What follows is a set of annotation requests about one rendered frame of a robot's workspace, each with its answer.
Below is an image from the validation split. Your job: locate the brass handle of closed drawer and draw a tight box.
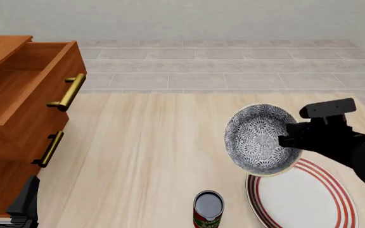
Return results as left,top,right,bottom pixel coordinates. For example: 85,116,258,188
30,130,65,169

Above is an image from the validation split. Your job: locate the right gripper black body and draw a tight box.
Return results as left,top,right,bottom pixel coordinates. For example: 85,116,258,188
299,115,357,155

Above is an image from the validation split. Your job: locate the red tomato sauce tin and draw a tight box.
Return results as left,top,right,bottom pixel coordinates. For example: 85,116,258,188
192,189,226,228

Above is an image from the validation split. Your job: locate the white plate with red rings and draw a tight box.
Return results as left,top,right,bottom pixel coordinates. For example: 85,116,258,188
245,157,359,228

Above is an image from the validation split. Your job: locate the black white patterned bowl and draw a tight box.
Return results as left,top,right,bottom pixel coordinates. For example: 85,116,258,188
223,103,304,178

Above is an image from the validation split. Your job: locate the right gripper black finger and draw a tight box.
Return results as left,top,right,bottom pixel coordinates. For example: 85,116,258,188
278,134,304,150
285,122,311,137

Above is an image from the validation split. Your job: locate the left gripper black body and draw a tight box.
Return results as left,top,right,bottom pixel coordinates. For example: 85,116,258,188
0,213,40,228

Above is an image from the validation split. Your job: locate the brass handle of open drawer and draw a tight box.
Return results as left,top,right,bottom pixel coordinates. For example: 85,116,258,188
46,72,87,113

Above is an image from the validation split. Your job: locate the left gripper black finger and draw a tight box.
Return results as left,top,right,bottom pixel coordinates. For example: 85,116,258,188
5,175,41,219

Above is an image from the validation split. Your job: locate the open wooden drawer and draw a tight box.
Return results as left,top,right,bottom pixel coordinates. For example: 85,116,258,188
0,40,88,148

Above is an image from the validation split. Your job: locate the closed wooden drawer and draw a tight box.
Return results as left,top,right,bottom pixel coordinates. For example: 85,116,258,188
0,116,70,167

